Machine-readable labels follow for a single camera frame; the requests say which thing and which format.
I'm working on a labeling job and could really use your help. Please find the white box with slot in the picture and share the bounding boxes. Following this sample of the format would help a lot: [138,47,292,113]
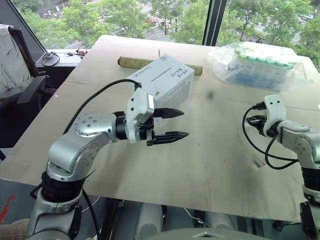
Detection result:
[124,53,196,129]

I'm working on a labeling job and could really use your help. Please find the small clear plastic piece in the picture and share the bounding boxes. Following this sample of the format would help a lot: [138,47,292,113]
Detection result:
[252,156,267,169]

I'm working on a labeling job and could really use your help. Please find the olive cardboard tube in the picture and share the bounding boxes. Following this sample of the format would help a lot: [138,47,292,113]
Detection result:
[117,55,204,77]

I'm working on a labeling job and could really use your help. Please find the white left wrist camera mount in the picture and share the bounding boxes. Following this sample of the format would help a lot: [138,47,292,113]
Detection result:
[125,88,156,145]

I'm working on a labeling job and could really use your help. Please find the black chair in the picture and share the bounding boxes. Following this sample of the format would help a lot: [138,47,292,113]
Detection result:
[0,24,59,161]

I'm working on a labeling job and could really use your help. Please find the rack of green-capped tubes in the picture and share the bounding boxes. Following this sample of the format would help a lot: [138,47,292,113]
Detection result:
[224,45,296,90]

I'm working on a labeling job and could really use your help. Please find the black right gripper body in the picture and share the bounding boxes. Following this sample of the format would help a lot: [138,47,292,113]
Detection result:
[246,114,269,138]

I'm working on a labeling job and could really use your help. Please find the black window frame post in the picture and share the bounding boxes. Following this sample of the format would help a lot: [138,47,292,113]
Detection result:
[201,0,229,47]

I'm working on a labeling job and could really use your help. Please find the small red black parts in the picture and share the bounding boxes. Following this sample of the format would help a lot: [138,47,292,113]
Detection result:
[65,48,89,60]

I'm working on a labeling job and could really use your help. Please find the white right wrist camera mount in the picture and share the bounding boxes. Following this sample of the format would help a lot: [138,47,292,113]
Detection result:
[263,94,287,138]

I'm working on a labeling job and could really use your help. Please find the white rounded robot leg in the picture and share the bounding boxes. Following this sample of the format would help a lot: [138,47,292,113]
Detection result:
[134,202,165,240]
[204,211,236,230]

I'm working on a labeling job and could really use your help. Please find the bundle of black cables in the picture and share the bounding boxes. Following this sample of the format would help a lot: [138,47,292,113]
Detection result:
[40,50,61,67]

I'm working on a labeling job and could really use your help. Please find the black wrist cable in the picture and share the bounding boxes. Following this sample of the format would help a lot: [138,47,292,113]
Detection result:
[63,78,143,135]
[242,100,300,171]

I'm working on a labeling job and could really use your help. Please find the black left shoulder cable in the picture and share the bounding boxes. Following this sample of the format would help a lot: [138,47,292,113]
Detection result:
[29,169,101,240]

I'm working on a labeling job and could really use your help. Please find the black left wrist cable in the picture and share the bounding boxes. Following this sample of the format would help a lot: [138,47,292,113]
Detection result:
[63,78,143,135]

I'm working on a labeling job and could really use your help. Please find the dark diagonal window beam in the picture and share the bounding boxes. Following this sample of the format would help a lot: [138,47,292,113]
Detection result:
[6,0,49,54]

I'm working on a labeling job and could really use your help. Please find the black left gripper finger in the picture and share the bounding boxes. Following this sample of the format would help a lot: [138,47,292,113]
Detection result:
[146,130,190,147]
[152,107,186,121]

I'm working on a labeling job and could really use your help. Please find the clear plastic bag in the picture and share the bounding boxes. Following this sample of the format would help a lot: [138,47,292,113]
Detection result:
[206,41,316,92]

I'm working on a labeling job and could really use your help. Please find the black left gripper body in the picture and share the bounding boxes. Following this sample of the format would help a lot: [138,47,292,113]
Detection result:
[136,109,161,147]

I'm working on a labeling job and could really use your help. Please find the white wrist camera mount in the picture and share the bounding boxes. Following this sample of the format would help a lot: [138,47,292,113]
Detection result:
[263,94,287,138]
[125,88,156,145]

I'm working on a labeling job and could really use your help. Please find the black table leg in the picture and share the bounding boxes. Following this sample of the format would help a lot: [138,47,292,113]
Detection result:
[99,197,119,240]

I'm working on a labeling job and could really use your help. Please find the grey cloth on chair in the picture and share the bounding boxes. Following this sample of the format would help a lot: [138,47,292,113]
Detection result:
[0,23,34,100]

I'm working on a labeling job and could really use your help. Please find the grey robot torso front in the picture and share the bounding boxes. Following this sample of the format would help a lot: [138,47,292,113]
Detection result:
[149,226,271,240]

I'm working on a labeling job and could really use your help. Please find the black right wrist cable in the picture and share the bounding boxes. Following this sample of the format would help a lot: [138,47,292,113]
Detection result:
[242,100,300,171]

